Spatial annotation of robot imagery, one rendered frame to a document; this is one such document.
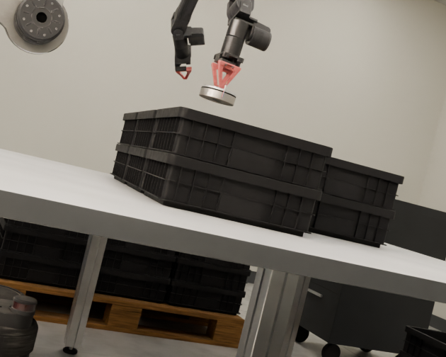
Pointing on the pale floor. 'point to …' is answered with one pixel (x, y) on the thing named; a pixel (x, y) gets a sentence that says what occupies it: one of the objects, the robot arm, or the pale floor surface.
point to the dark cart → (380, 315)
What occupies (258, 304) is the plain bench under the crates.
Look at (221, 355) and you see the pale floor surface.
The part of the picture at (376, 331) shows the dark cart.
